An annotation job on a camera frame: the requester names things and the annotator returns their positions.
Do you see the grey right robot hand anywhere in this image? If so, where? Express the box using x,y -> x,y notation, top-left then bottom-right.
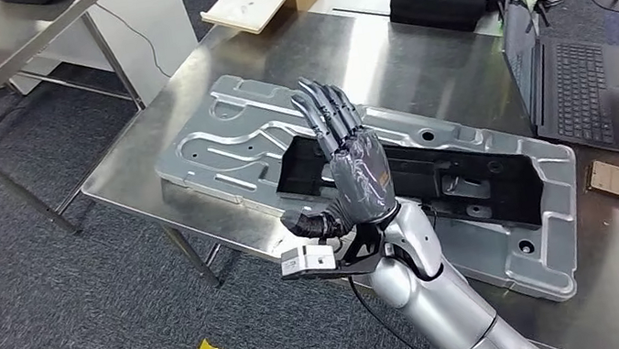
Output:
261,66 -> 404,246

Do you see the black plastic panel part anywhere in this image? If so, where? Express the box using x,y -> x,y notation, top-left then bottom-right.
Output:
269,100 -> 551,264

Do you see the steel workbench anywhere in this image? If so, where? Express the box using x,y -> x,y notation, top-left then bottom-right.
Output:
60,0 -> 619,349

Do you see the dark grey laptop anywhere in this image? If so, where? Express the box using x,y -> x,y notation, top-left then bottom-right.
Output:
494,0 -> 619,170

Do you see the large stamped metal panel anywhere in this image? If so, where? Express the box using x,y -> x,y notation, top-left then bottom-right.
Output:
143,26 -> 597,349

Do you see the white cabinet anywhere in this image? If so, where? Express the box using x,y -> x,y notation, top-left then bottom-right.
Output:
0,0 -> 207,125

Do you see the steel side table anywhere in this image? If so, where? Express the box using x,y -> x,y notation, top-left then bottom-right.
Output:
0,0 -> 165,246

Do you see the black camera bracket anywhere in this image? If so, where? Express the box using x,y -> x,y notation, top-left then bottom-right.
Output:
293,216 -> 399,286

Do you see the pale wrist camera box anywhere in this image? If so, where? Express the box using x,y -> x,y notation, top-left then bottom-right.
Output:
278,239 -> 339,280

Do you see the thin black cabinet cable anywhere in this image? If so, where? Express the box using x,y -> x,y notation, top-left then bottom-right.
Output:
95,0 -> 174,88

